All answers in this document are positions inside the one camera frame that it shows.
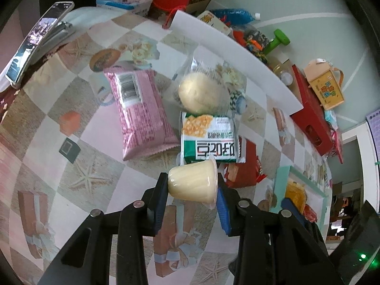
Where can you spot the teal tray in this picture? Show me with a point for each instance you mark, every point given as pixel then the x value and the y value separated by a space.
pixel 310 199

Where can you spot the blue water bottle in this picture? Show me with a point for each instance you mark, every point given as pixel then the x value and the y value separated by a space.
pixel 235 16

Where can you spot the pink snack bag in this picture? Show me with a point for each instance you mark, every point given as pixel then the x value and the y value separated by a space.
pixel 145 127

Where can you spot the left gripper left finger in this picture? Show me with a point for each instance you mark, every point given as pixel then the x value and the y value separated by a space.
pixel 85 258

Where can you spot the beige carry box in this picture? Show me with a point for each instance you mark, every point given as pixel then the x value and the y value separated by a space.
pixel 326 81

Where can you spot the green dumbbell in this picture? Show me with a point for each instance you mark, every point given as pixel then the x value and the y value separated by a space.
pixel 280 38

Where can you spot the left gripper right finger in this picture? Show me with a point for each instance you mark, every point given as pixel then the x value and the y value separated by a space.
pixel 274 248

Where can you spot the toy pile in box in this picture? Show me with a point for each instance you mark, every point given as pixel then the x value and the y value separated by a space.
pixel 253 41

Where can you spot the red candy packet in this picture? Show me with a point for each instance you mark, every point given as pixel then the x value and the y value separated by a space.
pixel 247 171

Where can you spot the green white snack packet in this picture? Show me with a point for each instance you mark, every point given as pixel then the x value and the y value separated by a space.
pixel 206 135

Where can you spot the orange yellow cake packet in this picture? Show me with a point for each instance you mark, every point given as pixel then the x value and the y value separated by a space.
pixel 297 194

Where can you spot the large red gift box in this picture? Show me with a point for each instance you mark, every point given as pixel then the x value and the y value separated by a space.
pixel 311 119

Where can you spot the white card box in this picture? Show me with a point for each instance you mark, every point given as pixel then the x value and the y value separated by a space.
pixel 210 19

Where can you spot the cream jelly cup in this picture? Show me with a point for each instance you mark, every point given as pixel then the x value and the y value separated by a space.
pixel 197 182

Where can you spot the white foam board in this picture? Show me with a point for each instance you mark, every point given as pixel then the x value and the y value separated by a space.
pixel 239 58

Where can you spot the round bun in wrapper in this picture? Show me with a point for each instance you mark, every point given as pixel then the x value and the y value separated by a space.
pixel 200 89

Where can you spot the smartphone on stand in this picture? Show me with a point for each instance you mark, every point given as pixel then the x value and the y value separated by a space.
pixel 47 33

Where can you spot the small clear bottle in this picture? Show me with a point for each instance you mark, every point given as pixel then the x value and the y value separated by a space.
pixel 280 70

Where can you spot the red snack bag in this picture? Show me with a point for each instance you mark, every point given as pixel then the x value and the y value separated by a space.
pixel 309 214

